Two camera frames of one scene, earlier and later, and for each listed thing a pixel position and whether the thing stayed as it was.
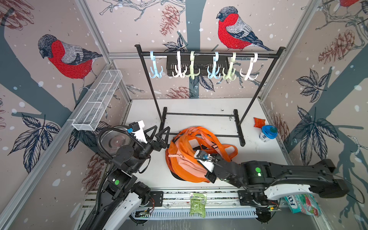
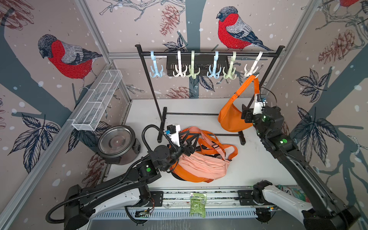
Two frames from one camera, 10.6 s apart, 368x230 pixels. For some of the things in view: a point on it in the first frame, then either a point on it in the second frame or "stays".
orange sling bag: (180, 155) → (230, 118)
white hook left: (179, 72) stays
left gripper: (155, 146) → (190, 149)
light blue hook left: (155, 73) stays
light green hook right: (231, 73) stays
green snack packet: (197, 204) stays
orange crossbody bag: (229, 151) stays
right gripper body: (215, 171) → (248, 112)
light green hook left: (192, 74) stays
